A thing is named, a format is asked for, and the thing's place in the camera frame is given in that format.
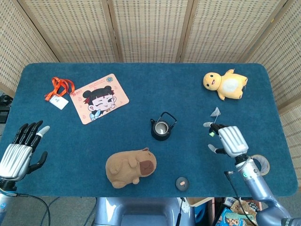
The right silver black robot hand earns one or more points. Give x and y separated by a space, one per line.
232 141

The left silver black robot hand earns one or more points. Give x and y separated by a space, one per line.
14 162

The black teapot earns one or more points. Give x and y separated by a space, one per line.
154 133

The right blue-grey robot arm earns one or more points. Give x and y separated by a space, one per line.
258 186

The grey round disc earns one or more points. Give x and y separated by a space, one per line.
182 183

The brown snack bag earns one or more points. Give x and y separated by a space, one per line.
247 206

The yellow tape roll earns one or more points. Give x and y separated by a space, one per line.
265 164

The black floor device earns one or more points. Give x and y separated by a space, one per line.
3 115

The yellow plush toy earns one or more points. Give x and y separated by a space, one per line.
231 86

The white printed box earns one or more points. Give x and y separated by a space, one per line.
229 200

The blue carpet table cover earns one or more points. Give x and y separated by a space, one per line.
164 153

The tan cardboard box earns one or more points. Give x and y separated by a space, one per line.
197 201

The white ID badge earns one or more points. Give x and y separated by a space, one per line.
58 102

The green comb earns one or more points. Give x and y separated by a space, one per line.
237 216

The blue cookie box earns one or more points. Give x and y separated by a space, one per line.
227 221

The pink cartoon girl mouse pad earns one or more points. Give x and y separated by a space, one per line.
101 99

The brown capybara plush toy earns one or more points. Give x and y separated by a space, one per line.
127 169

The blue-grey robot torso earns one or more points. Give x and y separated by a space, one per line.
141 212

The woven rattan folding screen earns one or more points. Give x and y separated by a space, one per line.
150 30

